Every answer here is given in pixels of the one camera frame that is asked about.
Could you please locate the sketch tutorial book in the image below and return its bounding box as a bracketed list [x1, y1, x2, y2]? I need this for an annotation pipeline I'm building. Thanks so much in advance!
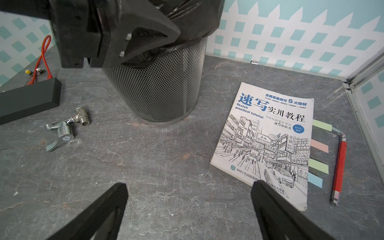
[211, 83, 314, 212]

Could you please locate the pink sticky note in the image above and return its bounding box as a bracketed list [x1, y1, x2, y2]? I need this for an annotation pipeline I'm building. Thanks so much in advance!
[311, 139, 329, 153]

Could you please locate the red cable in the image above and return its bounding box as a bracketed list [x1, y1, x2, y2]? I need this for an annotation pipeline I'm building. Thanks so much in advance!
[26, 34, 54, 86]

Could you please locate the lower green sticky note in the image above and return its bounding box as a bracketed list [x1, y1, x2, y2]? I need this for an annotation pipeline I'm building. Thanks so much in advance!
[309, 159, 329, 174]

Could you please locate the chrome faucet valve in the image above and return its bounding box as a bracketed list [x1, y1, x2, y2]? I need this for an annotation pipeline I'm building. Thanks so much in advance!
[45, 107, 90, 152]

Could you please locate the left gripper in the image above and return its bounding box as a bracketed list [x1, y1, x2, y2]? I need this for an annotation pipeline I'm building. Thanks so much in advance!
[1, 0, 181, 69]

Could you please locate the mesh trash bin black bag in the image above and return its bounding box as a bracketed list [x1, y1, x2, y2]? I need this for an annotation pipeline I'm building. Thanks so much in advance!
[101, 35, 208, 125]

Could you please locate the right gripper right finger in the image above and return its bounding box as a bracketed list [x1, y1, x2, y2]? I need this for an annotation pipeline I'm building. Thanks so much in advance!
[251, 181, 334, 240]

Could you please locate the black flat box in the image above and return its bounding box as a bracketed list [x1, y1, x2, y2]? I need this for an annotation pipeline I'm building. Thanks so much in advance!
[1, 78, 62, 125]

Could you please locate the red handled hex key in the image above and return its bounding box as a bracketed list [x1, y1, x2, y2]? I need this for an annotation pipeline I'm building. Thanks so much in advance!
[331, 127, 347, 206]

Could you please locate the top green sticky note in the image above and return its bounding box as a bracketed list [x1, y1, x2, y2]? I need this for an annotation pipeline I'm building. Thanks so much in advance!
[313, 120, 333, 132]

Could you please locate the blue sticky note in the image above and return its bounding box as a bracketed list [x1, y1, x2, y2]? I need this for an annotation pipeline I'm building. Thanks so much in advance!
[308, 173, 323, 189]

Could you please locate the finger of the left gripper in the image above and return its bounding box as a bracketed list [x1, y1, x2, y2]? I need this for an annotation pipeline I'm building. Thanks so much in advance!
[150, 0, 225, 42]

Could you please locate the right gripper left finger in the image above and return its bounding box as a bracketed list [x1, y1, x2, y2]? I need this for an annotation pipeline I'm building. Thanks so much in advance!
[48, 183, 129, 240]

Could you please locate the green sticky note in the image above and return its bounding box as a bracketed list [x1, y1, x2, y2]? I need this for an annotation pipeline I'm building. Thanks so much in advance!
[313, 120, 333, 132]
[309, 159, 329, 174]

